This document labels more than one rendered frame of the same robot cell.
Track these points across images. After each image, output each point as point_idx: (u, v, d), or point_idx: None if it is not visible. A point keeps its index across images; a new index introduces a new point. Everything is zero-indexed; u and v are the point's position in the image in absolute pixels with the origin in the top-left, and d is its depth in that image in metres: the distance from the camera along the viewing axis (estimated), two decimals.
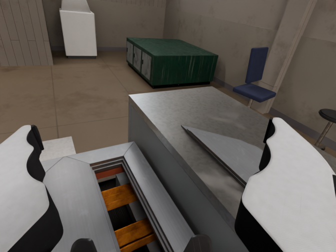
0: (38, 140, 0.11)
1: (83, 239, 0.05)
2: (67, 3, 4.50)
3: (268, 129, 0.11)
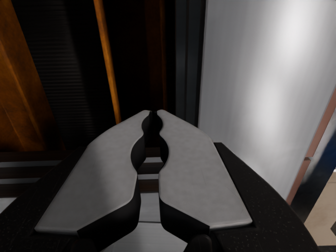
0: (151, 126, 0.12)
1: (83, 239, 0.05)
2: None
3: (156, 122, 0.12)
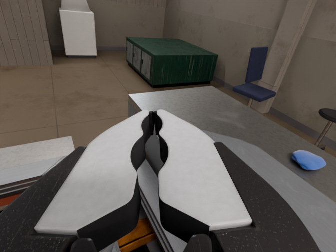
0: (151, 126, 0.12)
1: (83, 239, 0.05)
2: (67, 2, 4.50)
3: (156, 122, 0.12)
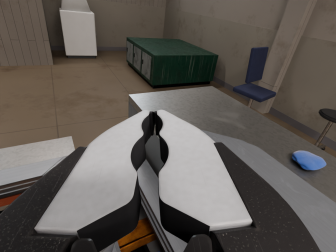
0: (151, 126, 0.12)
1: (83, 239, 0.05)
2: (67, 2, 4.50)
3: (156, 122, 0.12)
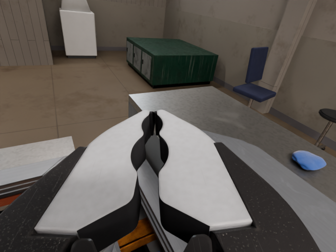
0: (151, 126, 0.12)
1: (83, 239, 0.05)
2: (67, 2, 4.50)
3: (156, 122, 0.12)
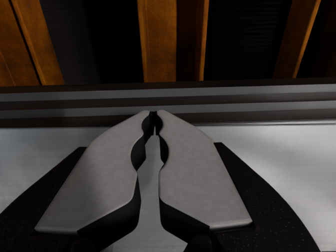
0: (151, 126, 0.12)
1: (83, 239, 0.05)
2: None
3: (156, 122, 0.12)
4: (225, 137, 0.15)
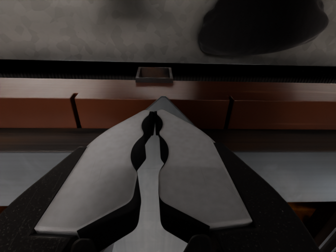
0: (151, 126, 0.12)
1: (83, 239, 0.05)
2: None
3: (156, 122, 0.12)
4: None
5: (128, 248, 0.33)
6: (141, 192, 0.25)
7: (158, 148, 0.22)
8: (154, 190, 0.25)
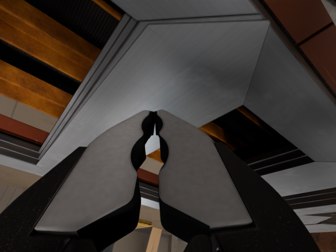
0: (151, 126, 0.12)
1: (83, 239, 0.05)
2: None
3: (156, 122, 0.12)
4: (68, 131, 0.42)
5: (109, 115, 0.36)
6: (169, 79, 0.28)
7: (219, 56, 0.24)
8: (179, 84, 0.29)
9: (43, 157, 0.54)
